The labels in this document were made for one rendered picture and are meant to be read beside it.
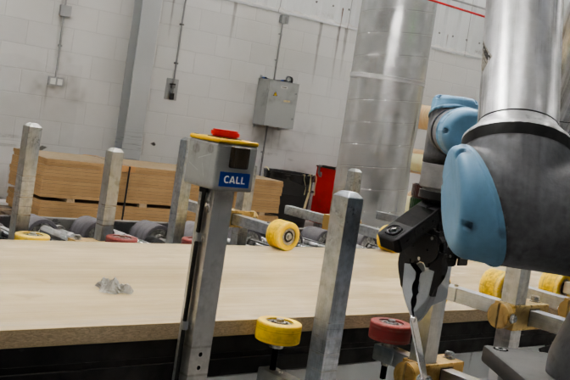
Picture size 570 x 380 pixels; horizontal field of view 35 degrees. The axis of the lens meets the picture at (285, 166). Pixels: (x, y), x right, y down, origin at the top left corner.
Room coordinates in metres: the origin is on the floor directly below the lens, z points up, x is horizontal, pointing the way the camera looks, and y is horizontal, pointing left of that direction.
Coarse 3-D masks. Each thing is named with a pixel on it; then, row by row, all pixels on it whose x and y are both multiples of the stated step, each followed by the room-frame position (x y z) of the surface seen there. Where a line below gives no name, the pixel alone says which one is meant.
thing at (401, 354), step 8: (376, 344) 1.71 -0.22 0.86; (376, 352) 1.71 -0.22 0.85; (384, 352) 1.69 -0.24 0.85; (392, 352) 1.68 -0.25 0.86; (400, 352) 1.67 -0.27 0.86; (408, 352) 1.68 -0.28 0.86; (384, 360) 1.69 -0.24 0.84; (392, 360) 1.68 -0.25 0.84; (400, 360) 1.66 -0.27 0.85; (440, 376) 1.59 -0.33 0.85; (448, 376) 1.58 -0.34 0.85; (456, 376) 1.57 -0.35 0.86; (464, 376) 1.57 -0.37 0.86
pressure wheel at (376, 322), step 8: (376, 320) 1.70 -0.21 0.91; (384, 320) 1.73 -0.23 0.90; (392, 320) 1.70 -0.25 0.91; (400, 320) 1.74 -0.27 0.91; (376, 328) 1.68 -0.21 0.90; (384, 328) 1.67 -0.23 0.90; (392, 328) 1.67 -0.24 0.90; (400, 328) 1.67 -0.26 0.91; (408, 328) 1.68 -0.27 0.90; (376, 336) 1.68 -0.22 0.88; (384, 336) 1.67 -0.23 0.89; (392, 336) 1.67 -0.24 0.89; (400, 336) 1.67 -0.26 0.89; (408, 336) 1.69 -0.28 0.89; (384, 344) 1.70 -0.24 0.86; (392, 344) 1.70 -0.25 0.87; (400, 344) 1.67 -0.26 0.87; (384, 368) 1.70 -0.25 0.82; (384, 376) 1.70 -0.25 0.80
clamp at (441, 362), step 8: (408, 360) 1.58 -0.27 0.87; (440, 360) 1.61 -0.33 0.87; (448, 360) 1.62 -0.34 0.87; (456, 360) 1.63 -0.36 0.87; (400, 368) 1.57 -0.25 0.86; (408, 368) 1.56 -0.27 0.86; (416, 368) 1.56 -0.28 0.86; (432, 368) 1.57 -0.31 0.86; (440, 368) 1.59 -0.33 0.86; (448, 368) 1.60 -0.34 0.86; (456, 368) 1.62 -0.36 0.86; (400, 376) 1.57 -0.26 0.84; (408, 376) 1.56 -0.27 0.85; (416, 376) 1.55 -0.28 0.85; (432, 376) 1.58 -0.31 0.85
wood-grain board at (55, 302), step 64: (0, 256) 1.80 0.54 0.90; (64, 256) 1.91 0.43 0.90; (128, 256) 2.02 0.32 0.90; (256, 256) 2.30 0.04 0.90; (320, 256) 2.46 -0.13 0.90; (384, 256) 2.66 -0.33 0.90; (0, 320) 1.33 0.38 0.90; (64, 320) 1.38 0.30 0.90; (128, 320) 1.44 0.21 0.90; (256, 320) 1.59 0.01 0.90; (448, 320) 1.95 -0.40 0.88
